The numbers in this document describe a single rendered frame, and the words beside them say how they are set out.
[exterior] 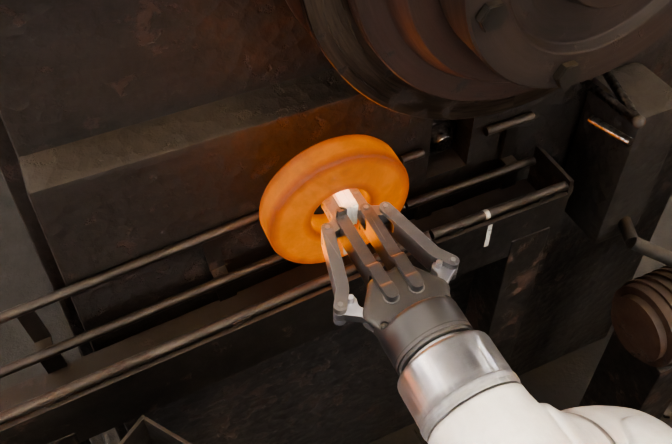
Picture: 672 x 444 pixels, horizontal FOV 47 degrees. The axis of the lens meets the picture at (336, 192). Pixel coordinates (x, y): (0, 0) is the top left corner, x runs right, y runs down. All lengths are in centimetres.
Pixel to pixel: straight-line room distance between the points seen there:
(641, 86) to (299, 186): 49
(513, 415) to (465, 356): 6
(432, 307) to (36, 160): 41
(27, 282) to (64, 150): 109
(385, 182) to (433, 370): 22
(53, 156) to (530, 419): 51
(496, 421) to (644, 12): 37
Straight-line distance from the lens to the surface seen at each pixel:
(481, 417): 60
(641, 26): 73
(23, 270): 191
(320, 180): 72
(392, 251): 71
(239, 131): 80
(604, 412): 72
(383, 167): 75
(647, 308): 116
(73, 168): 79
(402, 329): 65
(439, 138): 97
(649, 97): 102
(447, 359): 62
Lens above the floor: 140
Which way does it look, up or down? 46 degrees down
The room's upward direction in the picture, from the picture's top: straight up
